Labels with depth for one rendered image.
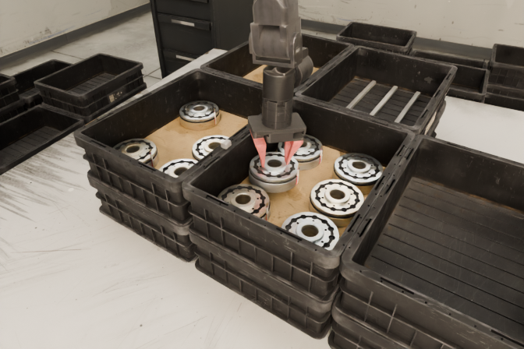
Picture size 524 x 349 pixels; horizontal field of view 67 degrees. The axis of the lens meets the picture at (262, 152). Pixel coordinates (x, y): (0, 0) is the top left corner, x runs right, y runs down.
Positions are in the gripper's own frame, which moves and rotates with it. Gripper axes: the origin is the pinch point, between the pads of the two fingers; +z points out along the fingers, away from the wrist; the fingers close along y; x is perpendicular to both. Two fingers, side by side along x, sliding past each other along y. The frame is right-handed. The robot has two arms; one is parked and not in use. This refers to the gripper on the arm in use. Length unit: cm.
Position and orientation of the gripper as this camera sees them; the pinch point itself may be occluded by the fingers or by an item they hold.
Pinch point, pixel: (274, 161)
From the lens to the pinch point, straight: 81.1
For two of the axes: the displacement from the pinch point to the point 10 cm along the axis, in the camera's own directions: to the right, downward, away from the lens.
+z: -0.2, 8.4, 5.4
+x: 2.0, 5.4, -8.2
